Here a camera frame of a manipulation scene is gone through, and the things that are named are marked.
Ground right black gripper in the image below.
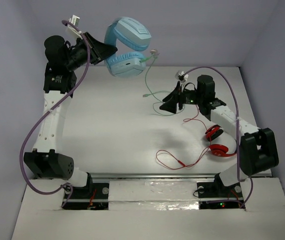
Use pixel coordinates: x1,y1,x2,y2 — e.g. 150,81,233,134
159,81,203,115

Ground light blue headphones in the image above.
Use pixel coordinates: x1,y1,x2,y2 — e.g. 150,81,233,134
104,16,152,78

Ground green headphone cable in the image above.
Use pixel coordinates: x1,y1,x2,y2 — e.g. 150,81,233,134
139,48,181,116

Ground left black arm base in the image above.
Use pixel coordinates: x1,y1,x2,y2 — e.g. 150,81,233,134
62,173,110,211

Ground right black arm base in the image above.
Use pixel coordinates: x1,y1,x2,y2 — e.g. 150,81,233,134
192,173,245,210

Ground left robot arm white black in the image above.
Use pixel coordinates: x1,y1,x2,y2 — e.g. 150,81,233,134
20,32,118,197

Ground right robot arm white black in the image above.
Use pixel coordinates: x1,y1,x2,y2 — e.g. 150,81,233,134
159,75,279,197

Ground red headphones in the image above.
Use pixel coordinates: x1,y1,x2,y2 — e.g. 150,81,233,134
204,124,237,158

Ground white foam block with tape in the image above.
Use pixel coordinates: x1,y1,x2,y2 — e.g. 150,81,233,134
108,180,199,211

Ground red headphone cable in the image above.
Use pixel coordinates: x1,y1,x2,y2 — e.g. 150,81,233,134
155,102,217,171

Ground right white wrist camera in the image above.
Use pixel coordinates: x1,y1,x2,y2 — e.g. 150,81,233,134
175,70,189,86

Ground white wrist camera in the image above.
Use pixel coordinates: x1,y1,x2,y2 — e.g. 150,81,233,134
65,14,82,40
175,70,189,86

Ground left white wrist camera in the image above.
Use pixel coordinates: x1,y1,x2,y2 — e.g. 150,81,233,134
65,14,82,40

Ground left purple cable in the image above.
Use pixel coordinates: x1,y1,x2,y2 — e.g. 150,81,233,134
19,19,92,208

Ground aluminium rail frame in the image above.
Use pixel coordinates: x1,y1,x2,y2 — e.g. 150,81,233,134
90,173,216,180

